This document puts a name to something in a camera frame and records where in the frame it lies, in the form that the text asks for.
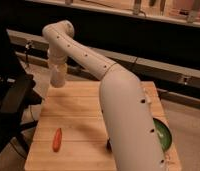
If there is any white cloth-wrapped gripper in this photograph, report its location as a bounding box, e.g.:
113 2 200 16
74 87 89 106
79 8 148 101
47 48 67 65

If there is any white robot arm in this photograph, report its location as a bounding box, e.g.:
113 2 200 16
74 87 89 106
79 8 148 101
42 20 169 171

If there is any black chair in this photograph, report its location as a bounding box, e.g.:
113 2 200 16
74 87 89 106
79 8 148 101
0 28 42 153

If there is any orange carrot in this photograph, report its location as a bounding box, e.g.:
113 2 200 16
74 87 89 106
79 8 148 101
52 128 62 152

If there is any small black cube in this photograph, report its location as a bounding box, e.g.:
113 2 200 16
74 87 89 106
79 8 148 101
106 139 112 151

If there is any green round plate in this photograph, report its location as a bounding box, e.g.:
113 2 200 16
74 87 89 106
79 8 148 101
154 118 172 152

